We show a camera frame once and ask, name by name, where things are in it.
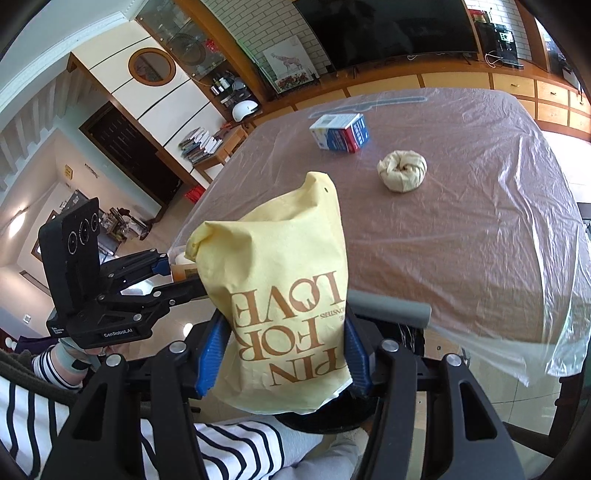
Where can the floral framed picture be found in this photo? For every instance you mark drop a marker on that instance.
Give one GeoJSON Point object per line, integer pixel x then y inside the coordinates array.
{"type": "Point", "coordinates": [292, 80]}

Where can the black trash bin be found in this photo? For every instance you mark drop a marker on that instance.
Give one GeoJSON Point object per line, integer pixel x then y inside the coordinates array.
{"type": "Point", "coordinates": [350, 409]}

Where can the blue white medicine box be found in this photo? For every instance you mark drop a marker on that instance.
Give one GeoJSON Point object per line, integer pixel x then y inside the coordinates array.
{"type": "Point", "coordinates": [341, 132]}

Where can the white dome lamp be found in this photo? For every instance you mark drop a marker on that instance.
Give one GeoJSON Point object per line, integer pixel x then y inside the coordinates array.
{"type": "Point", "coordinates": [243, 109]}

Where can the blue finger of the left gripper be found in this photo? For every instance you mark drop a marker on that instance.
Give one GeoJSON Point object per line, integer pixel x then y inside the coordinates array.
{"type": "Point", "coordinates": [161, 267]}
{"type": "Point", "coordinates": [181, 292]}

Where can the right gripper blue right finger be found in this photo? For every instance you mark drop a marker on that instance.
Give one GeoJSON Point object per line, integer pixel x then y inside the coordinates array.
{"type": "Point", "coordinates": [357, 358]}

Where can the wooden tv cabinet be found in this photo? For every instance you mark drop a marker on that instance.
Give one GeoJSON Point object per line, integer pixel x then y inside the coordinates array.
{"type": "Point", "coordinates": [554, 104]}

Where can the round wall mirror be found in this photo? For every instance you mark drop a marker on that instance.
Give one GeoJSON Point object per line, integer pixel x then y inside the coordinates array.
{"type": "Point", "coordinates": [152, 67]}

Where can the black flat television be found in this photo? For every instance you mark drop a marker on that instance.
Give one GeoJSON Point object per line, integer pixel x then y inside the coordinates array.
{"type": "Point", "coordinates": [353, 33]}

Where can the person's left hand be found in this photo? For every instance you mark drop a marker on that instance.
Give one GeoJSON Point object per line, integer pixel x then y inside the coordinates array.
{"type": "Point", "coordinates": [73, 358]}

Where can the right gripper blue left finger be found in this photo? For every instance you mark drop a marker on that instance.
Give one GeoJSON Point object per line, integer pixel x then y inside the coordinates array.
{"type": "Point", "coordinates": [209, 354]}

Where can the stack of books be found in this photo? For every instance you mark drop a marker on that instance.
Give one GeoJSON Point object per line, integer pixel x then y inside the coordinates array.
{"type": "Point", "coordinates": [199, 144]}

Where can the yellow paper bag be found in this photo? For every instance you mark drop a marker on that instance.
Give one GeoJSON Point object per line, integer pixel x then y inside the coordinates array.
{"type": "Point", "coordinates": [280, 276]}

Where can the black coffee machine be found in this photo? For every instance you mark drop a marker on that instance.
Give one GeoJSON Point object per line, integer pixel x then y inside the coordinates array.
{"type": "Point", "coordinates": [498, 45]}

